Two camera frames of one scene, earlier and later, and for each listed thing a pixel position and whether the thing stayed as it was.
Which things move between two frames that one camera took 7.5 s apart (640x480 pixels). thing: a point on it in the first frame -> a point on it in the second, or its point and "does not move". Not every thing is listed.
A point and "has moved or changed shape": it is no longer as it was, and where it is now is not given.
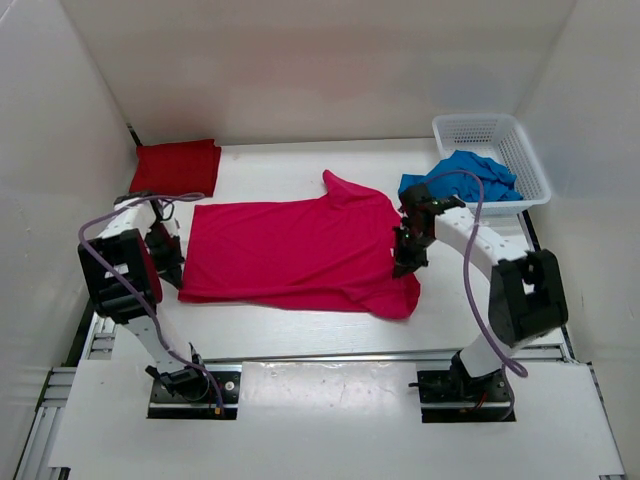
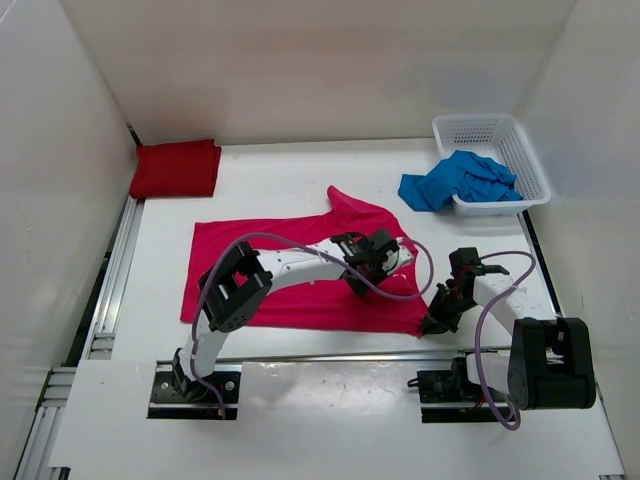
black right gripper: (403, 262) -> (435, 320)
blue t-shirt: (498, 181) does not move
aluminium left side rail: (35, 459) does not move
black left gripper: (170, 269) -> (359, 288)
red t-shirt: (173, 168) does not move
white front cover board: (332, 418) does not move
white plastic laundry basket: (501, 138) does not move
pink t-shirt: (337, 250) has moved or changed shape
